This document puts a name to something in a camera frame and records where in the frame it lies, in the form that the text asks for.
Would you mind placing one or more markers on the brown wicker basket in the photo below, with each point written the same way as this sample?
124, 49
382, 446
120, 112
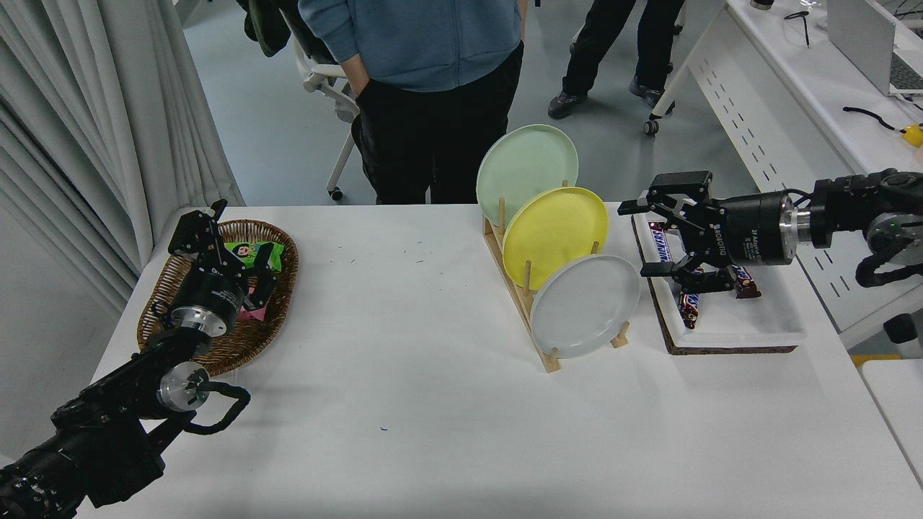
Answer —
249, 346

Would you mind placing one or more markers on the white office chair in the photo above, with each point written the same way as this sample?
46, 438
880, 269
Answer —
339, 176

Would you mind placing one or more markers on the pale green plate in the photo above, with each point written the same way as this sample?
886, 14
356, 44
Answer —
523, 169

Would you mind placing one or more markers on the white tray with cork base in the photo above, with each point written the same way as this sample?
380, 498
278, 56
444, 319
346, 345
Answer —
743, 324

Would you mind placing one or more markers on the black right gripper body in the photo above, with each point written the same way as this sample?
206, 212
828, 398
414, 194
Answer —
753, 231

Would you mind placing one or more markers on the small yellow object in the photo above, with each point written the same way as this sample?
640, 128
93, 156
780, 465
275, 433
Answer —
914, 135

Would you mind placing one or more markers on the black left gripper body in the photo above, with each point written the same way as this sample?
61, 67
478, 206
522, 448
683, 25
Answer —
213, 292

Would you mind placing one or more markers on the grey curtain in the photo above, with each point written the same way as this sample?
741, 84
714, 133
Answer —
86, 108

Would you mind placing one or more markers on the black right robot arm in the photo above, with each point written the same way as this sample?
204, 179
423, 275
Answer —
851, 205

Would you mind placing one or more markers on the snickers bar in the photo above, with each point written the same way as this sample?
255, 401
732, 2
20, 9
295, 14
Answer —
660, 249
689, 310

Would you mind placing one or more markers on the black cylindrical object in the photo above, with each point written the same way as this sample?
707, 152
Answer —
905, 331

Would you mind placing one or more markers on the silver laptop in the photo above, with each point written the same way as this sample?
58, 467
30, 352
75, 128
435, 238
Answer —
858, 29

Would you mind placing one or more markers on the pink snack packet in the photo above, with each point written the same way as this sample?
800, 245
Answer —
254, 314

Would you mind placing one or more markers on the person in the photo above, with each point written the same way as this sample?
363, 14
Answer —
606, 43
418, 43

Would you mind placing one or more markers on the dark green jacket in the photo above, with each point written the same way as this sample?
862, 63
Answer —
267, 29

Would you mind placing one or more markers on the brown chocolate bar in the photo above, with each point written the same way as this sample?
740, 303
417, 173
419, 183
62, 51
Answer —
747, 285

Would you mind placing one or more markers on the yellow plate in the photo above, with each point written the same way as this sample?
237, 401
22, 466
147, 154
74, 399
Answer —
555, 234

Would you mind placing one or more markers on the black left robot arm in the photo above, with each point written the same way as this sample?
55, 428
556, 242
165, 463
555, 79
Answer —
108, 425

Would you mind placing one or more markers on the grey plate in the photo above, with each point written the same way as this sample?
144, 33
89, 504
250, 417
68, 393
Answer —
584, 306

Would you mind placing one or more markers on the white perforated desk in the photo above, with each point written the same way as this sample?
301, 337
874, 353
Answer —
815, 79

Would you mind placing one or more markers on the wooden plate rack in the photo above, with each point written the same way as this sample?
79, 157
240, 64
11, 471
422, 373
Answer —
551, 360

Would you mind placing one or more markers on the green snack packet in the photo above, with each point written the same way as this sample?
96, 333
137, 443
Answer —
241, 251

